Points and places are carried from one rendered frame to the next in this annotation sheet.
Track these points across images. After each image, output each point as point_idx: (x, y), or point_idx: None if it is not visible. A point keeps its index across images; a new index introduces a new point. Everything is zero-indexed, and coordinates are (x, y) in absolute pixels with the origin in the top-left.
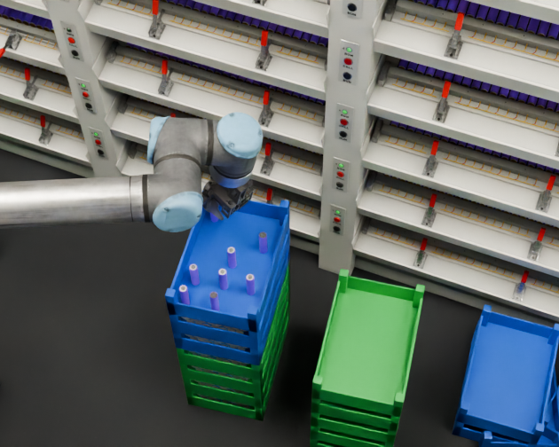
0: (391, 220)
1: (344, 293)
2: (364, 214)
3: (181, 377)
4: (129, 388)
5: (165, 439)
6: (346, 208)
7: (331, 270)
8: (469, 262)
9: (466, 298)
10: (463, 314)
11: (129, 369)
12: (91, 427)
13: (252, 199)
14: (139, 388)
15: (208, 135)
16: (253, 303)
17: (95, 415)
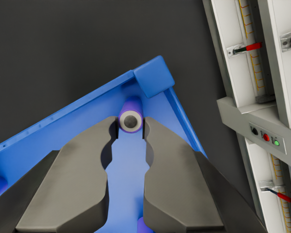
0: None
1: None
2: (290, 168)
3: (78, 88)
4: (43, 65)
5: (39, 114)
6: (287, 155)
7: (220, 110)
8: (284, 212)
9: (254, 192)
10: (242, 192)
11: (52, 52)
12: (1, 68)
13: (237, 27)
14: (49, 71)
15: None
16: None
17: (9, 62)
